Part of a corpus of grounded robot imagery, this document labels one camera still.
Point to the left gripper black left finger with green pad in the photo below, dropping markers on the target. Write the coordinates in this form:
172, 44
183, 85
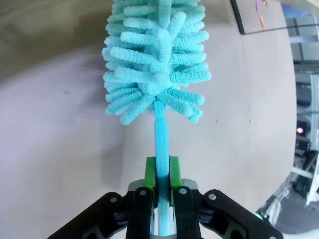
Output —
149, 174

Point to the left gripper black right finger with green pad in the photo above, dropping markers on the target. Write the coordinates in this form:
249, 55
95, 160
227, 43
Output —
175, 174

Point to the turquoise microfibre duster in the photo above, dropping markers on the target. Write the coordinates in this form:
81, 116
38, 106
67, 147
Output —
160, 139

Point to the black device with lamp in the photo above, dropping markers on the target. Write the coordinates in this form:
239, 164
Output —
302, 130

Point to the orange paper scrap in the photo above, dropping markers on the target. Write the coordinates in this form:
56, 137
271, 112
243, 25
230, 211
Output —
261, 21

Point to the pink paper scrap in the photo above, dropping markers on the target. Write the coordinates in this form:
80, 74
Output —
258, 5

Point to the aluminium frame rack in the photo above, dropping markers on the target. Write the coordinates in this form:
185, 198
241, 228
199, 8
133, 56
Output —
314, 99

